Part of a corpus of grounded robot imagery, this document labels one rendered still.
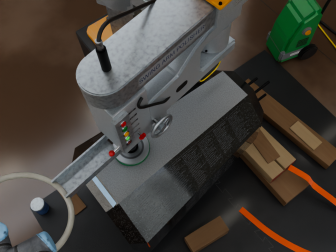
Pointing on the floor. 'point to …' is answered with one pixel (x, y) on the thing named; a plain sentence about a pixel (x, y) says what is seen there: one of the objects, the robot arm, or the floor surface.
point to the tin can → (39, 206)
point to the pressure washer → (295, 30)
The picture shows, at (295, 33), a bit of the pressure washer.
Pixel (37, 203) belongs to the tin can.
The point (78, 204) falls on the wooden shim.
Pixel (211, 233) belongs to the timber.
